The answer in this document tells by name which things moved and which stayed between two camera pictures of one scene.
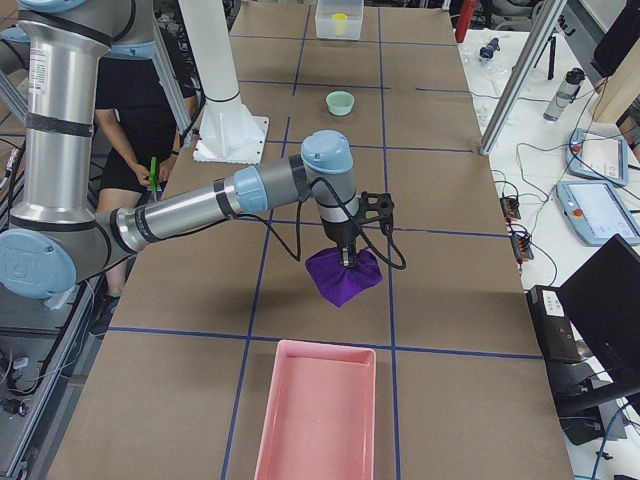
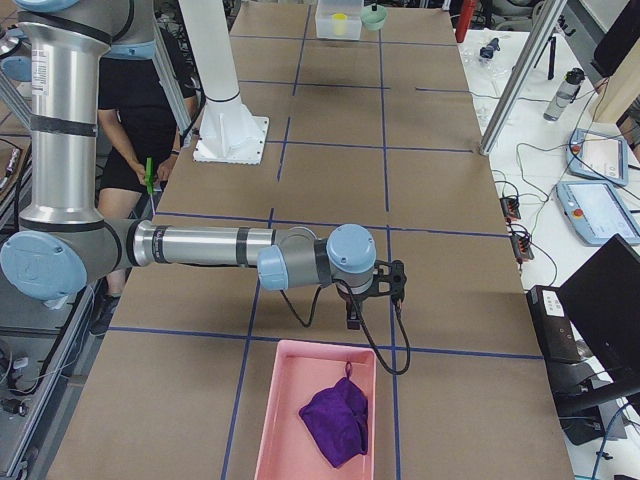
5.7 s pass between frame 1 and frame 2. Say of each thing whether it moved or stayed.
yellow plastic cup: stayed
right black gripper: moved
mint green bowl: moved
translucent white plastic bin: stayed
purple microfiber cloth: moved
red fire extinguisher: stayed
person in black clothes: stayed
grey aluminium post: stayed
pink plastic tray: stayed
